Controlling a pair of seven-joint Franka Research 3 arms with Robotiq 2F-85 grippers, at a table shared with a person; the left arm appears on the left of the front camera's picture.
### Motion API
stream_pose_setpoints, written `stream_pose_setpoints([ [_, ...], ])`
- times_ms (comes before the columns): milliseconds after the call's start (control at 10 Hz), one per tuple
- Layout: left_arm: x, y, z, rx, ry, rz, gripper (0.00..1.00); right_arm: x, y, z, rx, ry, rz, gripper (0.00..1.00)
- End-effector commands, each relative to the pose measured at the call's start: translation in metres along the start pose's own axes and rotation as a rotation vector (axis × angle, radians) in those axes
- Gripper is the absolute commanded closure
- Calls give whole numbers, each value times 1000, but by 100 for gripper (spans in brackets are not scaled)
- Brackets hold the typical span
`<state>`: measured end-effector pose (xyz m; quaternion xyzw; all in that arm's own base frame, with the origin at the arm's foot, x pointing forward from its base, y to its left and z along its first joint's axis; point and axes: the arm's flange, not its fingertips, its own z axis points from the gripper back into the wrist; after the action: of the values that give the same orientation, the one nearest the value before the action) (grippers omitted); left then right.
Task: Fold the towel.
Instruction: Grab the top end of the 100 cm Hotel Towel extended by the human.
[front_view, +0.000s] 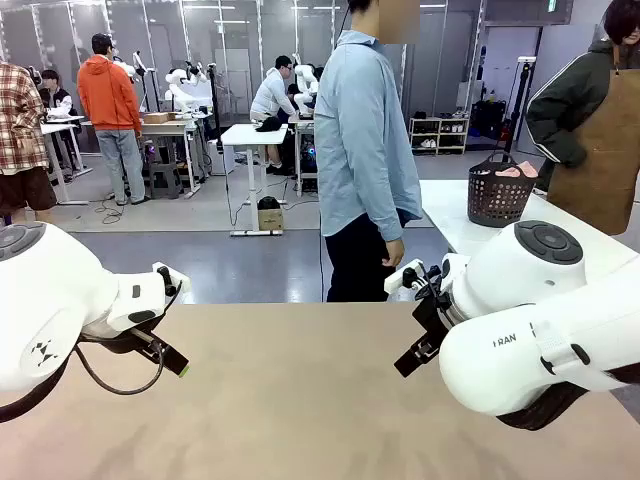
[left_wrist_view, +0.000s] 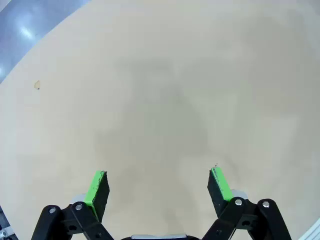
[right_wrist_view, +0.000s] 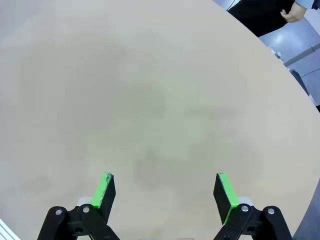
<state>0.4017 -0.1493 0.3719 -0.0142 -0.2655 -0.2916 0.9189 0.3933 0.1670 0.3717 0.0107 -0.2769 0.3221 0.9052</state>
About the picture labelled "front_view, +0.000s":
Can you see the person in white jacket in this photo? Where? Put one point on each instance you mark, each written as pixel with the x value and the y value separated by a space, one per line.
pixel 270 95

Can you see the person in light blue shirt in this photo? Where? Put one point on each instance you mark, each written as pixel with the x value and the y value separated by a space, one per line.
pixel 360 125

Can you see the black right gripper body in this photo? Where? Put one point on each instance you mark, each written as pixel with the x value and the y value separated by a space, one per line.
pixel 434 317

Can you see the person in brown apron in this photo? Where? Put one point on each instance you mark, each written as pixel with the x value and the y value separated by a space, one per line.
pixel 595 130

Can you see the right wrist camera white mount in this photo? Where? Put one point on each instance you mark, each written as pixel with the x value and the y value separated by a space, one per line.
pixel 400 280

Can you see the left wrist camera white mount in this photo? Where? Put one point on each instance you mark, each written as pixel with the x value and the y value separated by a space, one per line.
pixel 175 281

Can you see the person's right forearm blue sleeve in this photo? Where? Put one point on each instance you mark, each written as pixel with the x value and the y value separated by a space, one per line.
pixel 382 205

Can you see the mannequin in plaid shirt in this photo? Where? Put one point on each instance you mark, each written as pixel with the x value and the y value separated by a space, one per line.
pixel 17 125

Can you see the black perforated plastic basket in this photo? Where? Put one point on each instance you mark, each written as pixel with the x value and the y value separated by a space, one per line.
pixel 497 200

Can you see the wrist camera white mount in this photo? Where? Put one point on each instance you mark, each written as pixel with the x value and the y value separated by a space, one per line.
pixel 400 280
pixel 175 281

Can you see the black object on floor box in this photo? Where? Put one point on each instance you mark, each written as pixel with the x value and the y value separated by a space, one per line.
pixel 268 202

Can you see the small cardboard box on floor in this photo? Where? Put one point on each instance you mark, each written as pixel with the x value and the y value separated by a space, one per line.
pixel 271 220

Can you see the flat cardboard box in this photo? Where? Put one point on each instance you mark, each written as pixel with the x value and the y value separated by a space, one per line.
pixel 157 117

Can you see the white standing desk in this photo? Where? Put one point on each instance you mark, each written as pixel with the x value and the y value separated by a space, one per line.
pixel 252 135

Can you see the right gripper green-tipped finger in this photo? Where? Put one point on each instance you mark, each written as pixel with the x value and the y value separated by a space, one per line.
pixel 409 361
pixel 432 351

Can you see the black pole stand white top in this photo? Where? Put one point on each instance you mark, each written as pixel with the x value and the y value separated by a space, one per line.
pixel 520 100

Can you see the large white side table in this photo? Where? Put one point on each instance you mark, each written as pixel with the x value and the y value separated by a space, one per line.
pixel 450 215

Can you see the black equipment cases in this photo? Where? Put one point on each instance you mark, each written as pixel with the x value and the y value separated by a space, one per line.
pixel 490 120

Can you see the white desk with cardboard box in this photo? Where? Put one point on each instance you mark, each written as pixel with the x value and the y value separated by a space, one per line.
pixel 170 131

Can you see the person in orange hoodie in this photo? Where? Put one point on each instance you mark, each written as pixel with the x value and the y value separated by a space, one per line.
pixel 107 100

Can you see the pink terry towel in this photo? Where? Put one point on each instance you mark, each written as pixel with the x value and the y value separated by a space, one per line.
pixel 520 169

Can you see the person's right hand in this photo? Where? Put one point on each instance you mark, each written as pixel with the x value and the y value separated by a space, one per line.
pixel 395 252

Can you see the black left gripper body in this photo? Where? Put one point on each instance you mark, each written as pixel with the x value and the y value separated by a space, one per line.
pixel 117 341

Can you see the grey plastic stool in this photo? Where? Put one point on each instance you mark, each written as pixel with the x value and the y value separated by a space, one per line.
pixel 165 177

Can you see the seated person in varsity jacket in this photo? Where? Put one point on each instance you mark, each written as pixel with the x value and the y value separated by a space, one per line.
pixel 55 97

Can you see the white desk near seated person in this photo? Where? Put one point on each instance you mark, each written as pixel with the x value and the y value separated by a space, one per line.
pixel 60 131

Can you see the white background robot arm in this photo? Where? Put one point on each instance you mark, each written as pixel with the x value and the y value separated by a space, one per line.
pixel 182 90
pixel 305 85

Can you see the wooden shoe rack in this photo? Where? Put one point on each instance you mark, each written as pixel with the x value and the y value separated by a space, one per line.
pixel 440 135

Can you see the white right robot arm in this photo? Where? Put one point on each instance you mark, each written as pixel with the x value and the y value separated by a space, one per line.
pixel 505 280

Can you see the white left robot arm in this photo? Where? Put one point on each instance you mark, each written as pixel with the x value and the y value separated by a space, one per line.
pixel 50 280

